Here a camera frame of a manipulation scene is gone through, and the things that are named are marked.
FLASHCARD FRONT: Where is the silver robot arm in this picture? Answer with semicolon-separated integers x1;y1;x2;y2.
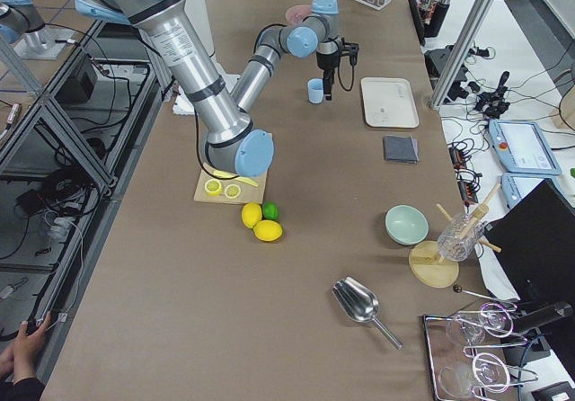
75;0;341;177

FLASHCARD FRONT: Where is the yellow plastic knife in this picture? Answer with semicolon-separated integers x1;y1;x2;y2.
213;170;259;188

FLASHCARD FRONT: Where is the yellow lemon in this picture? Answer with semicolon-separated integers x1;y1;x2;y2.
253;219;283;242
241;202;263;229

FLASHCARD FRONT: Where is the wine glass upper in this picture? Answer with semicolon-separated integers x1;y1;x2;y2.
446;302;513;346

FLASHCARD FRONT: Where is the lemon half upper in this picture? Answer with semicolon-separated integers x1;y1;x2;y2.
204;178;224;197

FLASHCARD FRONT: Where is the wine glass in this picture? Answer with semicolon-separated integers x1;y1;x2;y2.
446;302;513;346
438;352;511;400

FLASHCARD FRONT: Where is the cream rabbit tray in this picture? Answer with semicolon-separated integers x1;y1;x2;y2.
360;77;420;129

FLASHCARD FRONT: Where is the blue teach pendant upper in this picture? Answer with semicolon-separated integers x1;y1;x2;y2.
488;120;562;176

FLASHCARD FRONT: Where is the wooden cutting board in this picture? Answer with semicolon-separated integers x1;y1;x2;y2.
194;165;267;205

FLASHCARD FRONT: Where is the blue teach pendant lower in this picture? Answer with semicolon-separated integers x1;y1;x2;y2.
500;172;561;209

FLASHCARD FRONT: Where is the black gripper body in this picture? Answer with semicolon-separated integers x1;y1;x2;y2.
316;40;340;77

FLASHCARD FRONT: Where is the wine glass lower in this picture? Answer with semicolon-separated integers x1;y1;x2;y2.
438;352;511;400

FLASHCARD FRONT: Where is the clear textured glass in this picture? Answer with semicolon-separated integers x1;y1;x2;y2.
438;214;485;262

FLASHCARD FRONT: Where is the aluminium frame post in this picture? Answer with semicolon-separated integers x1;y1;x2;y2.
429;0;494;111

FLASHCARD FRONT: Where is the light blue cup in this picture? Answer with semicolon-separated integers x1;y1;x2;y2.
307;78;323;104

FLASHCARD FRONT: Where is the black framed mirror tray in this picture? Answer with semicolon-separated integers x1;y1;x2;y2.
422;315;539;400

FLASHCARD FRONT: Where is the pink bowl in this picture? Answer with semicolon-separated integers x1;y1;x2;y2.
285;4;312;25

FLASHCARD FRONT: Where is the black monitor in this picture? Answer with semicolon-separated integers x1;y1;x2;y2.
486;179;574;305

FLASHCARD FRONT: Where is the yellow lemon left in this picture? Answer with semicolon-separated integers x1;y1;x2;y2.
253;219;283;242

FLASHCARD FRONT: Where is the person hand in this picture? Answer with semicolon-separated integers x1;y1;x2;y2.
1;317;49;383

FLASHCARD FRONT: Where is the blue teach pendant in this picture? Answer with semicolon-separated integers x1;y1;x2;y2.
500;172;561;209
488;120;562;176

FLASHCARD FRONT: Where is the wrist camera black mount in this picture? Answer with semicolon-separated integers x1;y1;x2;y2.
338;38;359;67

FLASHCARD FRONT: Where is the grey folded cloth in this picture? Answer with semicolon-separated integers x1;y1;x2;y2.
383;135;419;164

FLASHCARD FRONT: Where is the mint green bowl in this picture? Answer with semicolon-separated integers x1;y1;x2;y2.
385;205;429;245

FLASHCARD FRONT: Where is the wooden cup stand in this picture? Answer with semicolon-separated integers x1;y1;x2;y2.
409;183;501;288

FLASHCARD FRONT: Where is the green lime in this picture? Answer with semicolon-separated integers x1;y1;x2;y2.
261;201;279;221

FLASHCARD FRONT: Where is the steel ice scoop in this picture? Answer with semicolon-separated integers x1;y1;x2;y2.
332;276;403;350

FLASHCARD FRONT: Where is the lemon slice lower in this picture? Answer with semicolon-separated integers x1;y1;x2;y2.
224;183;242;200

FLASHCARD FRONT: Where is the yellow lemon upper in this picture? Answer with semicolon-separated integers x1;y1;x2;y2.
241;202;263;229

